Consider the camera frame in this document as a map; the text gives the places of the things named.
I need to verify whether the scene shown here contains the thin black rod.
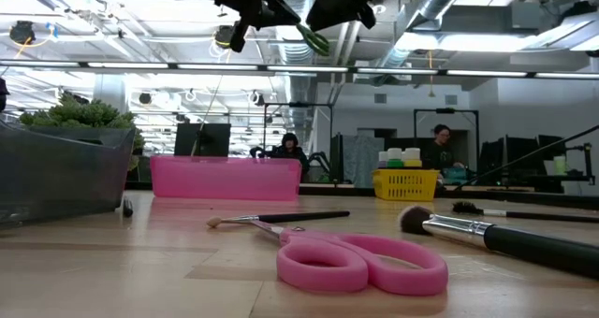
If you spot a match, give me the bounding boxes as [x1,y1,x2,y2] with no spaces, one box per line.
[456,124,599,192]

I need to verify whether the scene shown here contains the person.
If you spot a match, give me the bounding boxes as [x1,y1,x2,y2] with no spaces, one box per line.
[250,132,311,181]
[423,123,467,172]

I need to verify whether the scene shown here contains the thin brush black bristles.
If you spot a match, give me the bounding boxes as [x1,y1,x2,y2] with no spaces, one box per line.
[451,200,599,224]

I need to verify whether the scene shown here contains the yellow paint bottle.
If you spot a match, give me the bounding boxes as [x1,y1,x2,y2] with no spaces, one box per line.
[402,147,422,169]

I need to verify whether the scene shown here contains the black ceiling device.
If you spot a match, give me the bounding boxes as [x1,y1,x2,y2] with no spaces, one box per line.
[8,21,37,46]
[212,24,236,49]

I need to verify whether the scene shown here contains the black computer monitor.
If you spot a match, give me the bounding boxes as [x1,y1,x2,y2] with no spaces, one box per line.
[173,123,232,158]

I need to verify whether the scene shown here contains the pink translucent plastic bin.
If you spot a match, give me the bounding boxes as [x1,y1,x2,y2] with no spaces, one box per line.
[149,155,303,202]

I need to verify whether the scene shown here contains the green scissors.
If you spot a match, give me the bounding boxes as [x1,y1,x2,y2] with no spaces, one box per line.
[294,22,331,57]

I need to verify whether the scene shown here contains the yellow plastic basket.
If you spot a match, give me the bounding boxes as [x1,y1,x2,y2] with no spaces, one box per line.
[373,167,441,202]

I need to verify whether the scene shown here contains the grey translucent plastic bin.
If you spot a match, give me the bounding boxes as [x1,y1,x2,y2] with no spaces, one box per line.
[0,121,137,228]

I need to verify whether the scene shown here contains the black stand frame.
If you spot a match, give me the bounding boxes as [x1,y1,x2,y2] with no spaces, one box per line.
[413,108,481,169]
[262,101,334,184]

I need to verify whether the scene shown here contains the large black makeup brush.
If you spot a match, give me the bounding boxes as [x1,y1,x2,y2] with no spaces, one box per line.
[399,204,599,282]

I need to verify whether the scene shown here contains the thin brush pale tip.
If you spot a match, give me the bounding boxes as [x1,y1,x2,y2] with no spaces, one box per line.
[206,210,351,229]

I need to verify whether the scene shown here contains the grey patterned panel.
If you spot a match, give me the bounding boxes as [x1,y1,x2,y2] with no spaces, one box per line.
[341,135,386,188]

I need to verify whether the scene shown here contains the wide silver spiral duct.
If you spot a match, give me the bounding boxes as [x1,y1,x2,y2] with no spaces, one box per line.
[275,27,322,141]

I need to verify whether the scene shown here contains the pink scissors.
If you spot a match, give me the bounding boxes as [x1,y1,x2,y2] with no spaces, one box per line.
[250,218,449,296]

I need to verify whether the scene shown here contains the green artificial plant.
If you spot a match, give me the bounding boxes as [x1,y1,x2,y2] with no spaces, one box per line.
[18,93,146,153]

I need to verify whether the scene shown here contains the black desk post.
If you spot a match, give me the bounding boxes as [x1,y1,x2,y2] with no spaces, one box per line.
[563,142,596,187]

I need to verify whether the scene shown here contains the black rail with lights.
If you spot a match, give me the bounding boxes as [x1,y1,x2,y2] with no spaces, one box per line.
[0,59,599,80]

